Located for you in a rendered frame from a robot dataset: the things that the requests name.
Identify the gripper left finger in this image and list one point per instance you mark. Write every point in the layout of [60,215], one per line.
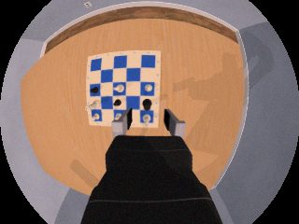
[121,125]

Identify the black pawn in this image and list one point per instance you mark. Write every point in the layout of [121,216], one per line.
[95,90]
[117,103]

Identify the black chess king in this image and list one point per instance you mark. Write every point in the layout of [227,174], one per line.
[147,104]

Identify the blue and white chessboard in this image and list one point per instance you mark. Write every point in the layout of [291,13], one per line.
[134,69]

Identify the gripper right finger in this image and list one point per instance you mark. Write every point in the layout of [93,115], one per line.
[173,124]

